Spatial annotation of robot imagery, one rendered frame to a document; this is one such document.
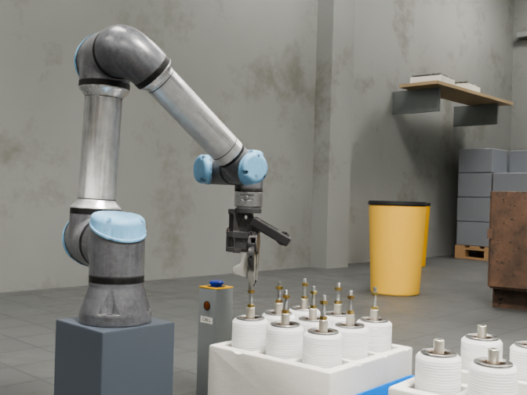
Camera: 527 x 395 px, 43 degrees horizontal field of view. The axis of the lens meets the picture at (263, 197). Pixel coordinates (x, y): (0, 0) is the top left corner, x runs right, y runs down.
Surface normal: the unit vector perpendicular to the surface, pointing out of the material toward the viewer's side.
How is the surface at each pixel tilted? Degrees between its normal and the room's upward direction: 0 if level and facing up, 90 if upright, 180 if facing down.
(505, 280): 90
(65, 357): 90
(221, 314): 90
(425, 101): 90
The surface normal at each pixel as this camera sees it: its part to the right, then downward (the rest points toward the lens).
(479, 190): -0.68, -0.02
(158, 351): 0.72, 0.02
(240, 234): -0.13, 0.00
